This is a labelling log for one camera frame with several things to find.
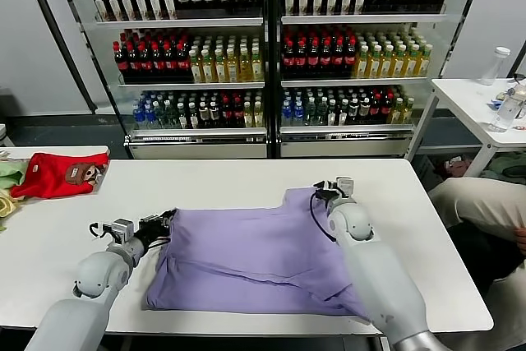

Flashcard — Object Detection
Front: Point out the yellow tea bottle green cap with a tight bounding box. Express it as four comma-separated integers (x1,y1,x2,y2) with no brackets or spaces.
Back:
238,47,252,82
355,45,370,79
404,44,418,78
214,48,228,83
380,45,394,79
201,49,216,83
391,44,406,78
226,48,240,83
367,45,381,79
189,49,204,83
416,44,431,77
250,46,265,82

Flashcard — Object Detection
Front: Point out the seated person in beige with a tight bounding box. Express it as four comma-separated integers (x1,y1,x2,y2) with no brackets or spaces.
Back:
427,176,526,351

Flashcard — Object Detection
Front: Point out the lilac purple t-shirt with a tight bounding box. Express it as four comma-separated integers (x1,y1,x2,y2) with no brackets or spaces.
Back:
141,187,373,326

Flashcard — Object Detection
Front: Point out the red t-shirt bear print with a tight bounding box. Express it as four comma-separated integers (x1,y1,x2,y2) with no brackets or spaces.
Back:
10,152,111,200

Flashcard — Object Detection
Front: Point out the black crate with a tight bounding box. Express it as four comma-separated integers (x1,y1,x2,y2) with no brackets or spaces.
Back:
413,153,436,192

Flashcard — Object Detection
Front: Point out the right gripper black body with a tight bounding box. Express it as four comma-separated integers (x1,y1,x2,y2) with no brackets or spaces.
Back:
316,179,339,206

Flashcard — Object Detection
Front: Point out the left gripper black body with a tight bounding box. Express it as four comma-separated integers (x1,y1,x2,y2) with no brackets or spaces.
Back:
136,222,170,250

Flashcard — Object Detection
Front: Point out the glass-door drinks cabinet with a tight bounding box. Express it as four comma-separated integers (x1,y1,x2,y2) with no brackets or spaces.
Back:
270,0,453,159
92,0,272,160

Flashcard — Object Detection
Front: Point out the light green cloth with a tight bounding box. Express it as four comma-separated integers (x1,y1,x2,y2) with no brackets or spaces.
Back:
0,160,30,190

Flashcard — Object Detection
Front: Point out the pale yellow cloth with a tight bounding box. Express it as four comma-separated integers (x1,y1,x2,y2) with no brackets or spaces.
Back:
0,189,25,219

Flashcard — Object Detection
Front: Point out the clear plastic water bottle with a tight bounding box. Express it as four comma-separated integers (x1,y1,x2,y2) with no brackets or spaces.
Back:
488,86,526,133

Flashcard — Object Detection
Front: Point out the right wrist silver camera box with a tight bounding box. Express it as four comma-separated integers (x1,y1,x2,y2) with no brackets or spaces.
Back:
335,177,357,200

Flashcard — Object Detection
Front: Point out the dark slanted pole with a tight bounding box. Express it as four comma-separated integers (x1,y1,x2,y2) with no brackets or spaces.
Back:
18,0,99,115

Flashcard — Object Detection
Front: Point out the red-capped cola bottle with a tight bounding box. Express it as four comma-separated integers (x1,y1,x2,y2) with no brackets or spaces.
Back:
164,43,178,82
220,97,233,129
331,39,345,79
294,39,308,79
176,42,191,82
380,93,393,125
127,42,141,82
232,97,245,129
114,41,130,82
319,39,333,79
151,43,166,82
307,39,321,79
139,43,154,82
344,39,358,79
369,94,381,125
282,39,296,79

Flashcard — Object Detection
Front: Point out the dark red bag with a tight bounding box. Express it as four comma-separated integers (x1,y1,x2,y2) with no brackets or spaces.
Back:
437,155,472,180

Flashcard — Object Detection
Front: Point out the white side table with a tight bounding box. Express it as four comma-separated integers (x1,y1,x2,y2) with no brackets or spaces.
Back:
404,77,526,178

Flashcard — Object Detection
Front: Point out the green fabric bundle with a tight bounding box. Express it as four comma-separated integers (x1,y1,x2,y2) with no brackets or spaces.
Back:
482,152,526,186

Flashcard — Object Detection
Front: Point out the white cabinet shelf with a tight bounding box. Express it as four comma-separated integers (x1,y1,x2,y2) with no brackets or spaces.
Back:
280,76,429,89
280,14,447,25
129,127,268,140
96,16,265,30
279,122,414,136
118,81,266,90

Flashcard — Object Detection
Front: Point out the tall clear bottle white cap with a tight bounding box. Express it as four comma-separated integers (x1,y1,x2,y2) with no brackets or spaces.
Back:
481,46,511,87

